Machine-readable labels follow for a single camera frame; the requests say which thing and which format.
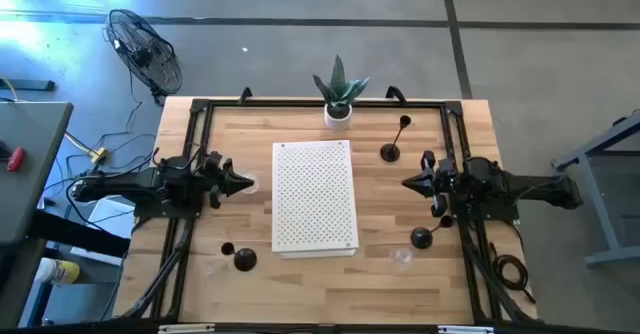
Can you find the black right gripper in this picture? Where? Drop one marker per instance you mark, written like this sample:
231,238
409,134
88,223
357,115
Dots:
445,184

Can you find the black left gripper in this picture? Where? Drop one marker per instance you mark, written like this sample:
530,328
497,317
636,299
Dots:
215,181

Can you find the clear glass candle holder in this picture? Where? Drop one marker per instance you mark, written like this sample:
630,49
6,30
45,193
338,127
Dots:
401,259
256,189
215,268

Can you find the black metal candlestick holder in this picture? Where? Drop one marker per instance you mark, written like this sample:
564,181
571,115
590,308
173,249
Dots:
421,238
390,153
245,260

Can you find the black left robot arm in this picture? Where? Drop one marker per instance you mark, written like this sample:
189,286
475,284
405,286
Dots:
130,184

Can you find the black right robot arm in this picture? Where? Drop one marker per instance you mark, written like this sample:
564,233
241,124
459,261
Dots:
540,189

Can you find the white perforated metal shelf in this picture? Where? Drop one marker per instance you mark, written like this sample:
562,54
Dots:
315,199

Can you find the snake plant in white pot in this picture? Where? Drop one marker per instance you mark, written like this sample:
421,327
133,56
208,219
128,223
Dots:
339,116

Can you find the white paper sheet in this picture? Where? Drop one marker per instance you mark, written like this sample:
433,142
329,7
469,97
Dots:
112,216

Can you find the yellow power connector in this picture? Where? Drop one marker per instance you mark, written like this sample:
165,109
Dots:
100,154

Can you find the black floor fan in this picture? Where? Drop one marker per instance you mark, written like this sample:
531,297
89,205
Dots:
145,54

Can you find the black gantry bar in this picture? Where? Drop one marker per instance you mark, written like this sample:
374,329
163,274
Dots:
325,330

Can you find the white and yellow can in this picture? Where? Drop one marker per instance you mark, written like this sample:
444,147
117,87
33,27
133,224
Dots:
62,272

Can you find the grey side table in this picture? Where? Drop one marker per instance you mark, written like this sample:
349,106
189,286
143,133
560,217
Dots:
30,174

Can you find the black metal table frame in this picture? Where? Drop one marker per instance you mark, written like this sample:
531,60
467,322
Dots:
280,104

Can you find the grey blue table frame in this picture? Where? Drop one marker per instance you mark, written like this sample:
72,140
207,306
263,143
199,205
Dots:
595,209

